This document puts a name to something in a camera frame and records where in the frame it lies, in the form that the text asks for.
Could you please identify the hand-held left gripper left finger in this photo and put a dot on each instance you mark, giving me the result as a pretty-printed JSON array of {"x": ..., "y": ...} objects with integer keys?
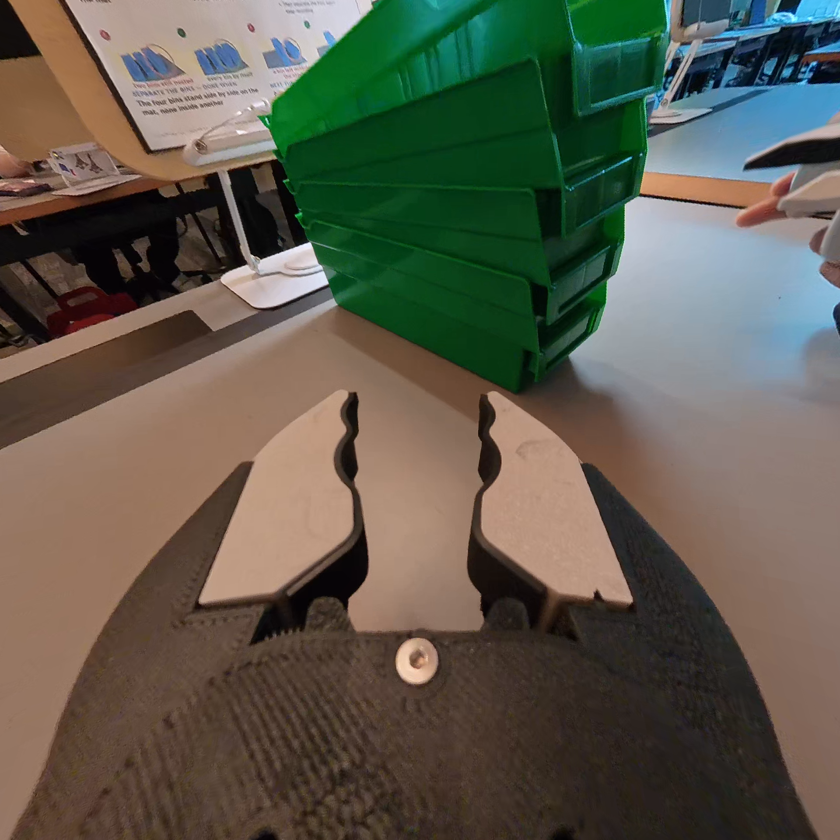
[{"x": 289, "y": 518}]

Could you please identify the white instruction poster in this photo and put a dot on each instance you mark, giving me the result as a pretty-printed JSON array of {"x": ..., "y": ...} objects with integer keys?
[{"x": 216, "y": 98}]

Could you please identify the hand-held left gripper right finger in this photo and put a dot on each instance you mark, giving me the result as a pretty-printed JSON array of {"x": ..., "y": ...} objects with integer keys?
[{"x": 551, "y": 518}]

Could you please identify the red bag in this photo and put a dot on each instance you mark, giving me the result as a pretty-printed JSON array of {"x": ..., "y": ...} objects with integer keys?
[{"x": 92, "y": 315}]

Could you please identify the light grey desk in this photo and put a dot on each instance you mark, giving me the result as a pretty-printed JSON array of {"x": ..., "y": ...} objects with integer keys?
[{"x": 689, "y": 394}]

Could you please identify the brown wooden table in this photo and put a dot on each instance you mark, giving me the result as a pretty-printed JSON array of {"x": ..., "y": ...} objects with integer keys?
[{"x": 79, "y": 208}]

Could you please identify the person's right hand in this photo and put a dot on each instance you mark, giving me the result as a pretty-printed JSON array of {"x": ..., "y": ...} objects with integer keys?
[{"x": 764, "y": 203}]

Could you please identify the curved plywood display board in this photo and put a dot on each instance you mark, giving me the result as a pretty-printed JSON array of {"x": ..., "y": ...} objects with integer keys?
[{"x": 65, "y": 85}]

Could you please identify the grey table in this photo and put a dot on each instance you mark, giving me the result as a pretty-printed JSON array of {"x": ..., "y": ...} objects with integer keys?
[{"x": 754, "y": 131}]

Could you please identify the printed picture card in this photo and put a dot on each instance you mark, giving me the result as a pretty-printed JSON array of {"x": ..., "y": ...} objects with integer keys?
[{"x": 85, "y": 167}]

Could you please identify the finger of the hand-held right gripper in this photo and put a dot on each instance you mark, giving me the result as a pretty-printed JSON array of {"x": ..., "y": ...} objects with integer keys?
[
  {"x": 817, "y": 190},
  {"x": 814, "y": 148}
]

